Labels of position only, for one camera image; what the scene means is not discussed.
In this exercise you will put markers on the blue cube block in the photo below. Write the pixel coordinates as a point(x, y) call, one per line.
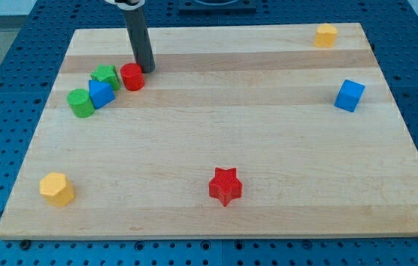
point(349, 95)

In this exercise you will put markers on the light wooden board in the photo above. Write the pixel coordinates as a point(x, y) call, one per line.
point(257, 98)

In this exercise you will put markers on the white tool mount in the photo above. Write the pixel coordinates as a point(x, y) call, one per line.
point(127, 3)

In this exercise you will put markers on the blue triangle block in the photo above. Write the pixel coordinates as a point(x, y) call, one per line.
point(101, 93)

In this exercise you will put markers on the red star block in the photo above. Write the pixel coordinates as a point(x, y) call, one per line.
point(225, 186)

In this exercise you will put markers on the red cylinder block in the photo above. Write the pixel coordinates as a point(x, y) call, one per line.
point(132, 76)

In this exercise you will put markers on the yellow hexagon block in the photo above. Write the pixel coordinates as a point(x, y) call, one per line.
point(57, 189)

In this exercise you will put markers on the green cylinder block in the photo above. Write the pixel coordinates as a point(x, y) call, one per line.
point(80, 103)

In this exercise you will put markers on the yellow heart block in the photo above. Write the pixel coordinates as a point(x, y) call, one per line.
point(325, 36)

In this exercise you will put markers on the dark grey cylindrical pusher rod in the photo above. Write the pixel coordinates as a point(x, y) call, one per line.
point(138, 35)

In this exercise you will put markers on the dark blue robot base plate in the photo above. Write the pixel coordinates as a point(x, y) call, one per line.
point(194, 6)

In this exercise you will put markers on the green star block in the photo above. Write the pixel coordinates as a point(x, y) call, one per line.
point(106, 73)

